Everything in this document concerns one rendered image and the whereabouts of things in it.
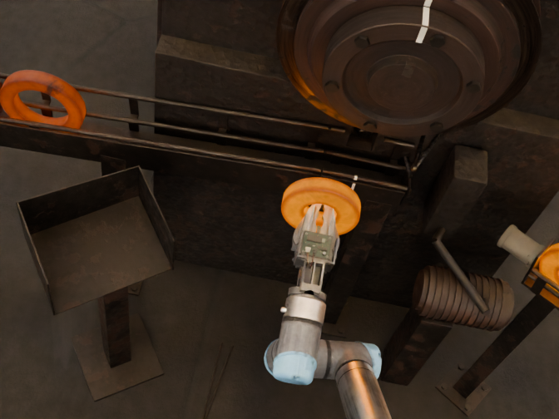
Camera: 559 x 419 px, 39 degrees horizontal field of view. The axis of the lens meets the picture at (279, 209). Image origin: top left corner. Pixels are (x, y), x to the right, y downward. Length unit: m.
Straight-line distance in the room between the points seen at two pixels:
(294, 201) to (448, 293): 0.53
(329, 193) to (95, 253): 0.54
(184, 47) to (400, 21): 0.58
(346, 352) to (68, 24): 1.86
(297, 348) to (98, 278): 0.50
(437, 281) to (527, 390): 0.69
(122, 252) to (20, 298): 0.70
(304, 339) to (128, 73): 1.64
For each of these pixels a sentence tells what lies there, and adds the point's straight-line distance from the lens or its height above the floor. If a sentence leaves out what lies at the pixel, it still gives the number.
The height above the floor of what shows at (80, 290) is 0.59.
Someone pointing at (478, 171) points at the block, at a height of 0.80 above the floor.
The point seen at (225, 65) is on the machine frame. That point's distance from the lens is 1.71.
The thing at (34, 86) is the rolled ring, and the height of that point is 0.78.
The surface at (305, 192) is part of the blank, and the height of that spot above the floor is 0.88.
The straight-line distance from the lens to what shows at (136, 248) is 1.74.
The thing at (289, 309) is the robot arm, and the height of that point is 0.82.
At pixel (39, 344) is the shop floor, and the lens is 2.32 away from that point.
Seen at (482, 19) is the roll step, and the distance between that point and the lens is 1.37.
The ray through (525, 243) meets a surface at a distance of 1.83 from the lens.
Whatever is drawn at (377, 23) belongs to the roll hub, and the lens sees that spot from 1.33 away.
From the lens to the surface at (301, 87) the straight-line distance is 1.56.
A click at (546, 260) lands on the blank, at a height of 0.71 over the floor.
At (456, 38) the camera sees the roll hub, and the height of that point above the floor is 1.24.
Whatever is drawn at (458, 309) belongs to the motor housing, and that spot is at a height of 0.50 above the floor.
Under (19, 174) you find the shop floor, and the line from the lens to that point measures 2.61.
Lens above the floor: 2.11
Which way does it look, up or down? 56 degrees down
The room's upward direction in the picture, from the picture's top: 15 degrees clockwise
